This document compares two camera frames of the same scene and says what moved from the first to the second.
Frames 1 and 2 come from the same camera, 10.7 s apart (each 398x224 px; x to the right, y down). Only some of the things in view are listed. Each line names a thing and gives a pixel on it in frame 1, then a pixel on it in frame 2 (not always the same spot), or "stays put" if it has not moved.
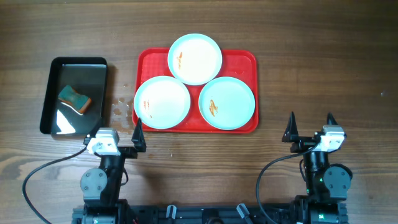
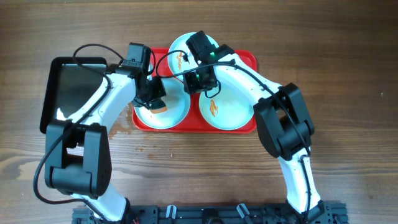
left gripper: [125, 151] → [152, 94]
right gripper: [291, 135] → [191, 88]
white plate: [161, 102] stays put
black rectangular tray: [88, 76] stays put
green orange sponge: [71, 96] → [157, 106]
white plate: [226, 103] stays put
